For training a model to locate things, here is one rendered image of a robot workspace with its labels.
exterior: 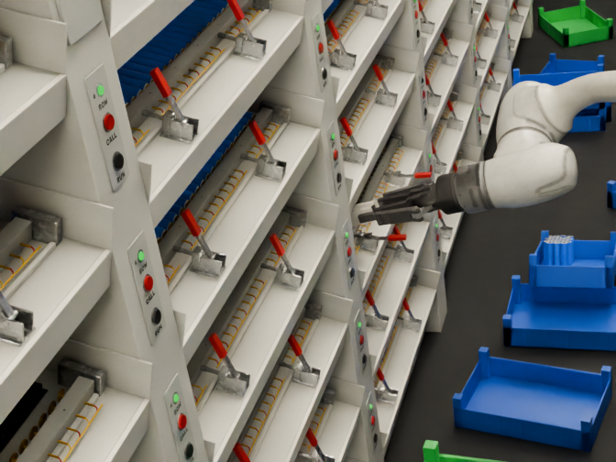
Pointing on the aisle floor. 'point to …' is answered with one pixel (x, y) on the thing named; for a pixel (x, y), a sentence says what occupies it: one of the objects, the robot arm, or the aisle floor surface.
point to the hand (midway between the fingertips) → (361, 214)
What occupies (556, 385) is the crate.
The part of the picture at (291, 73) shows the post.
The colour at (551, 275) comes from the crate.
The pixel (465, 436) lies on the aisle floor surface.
